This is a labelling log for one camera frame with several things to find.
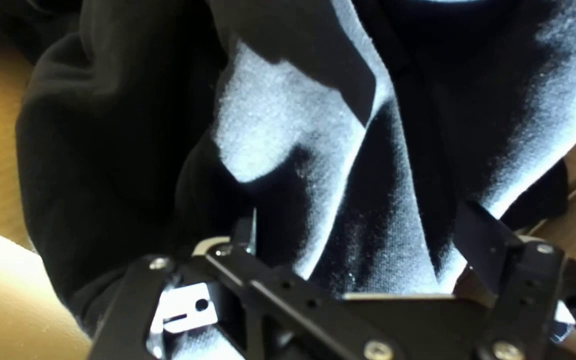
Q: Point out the dark navy fleece clothing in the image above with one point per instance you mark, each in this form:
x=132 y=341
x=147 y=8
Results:
x=368 y=133

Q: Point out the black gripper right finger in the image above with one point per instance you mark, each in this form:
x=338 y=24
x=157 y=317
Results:
x=534 y=293

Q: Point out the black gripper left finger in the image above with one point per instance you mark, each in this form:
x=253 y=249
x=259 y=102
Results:
x=235 y=301

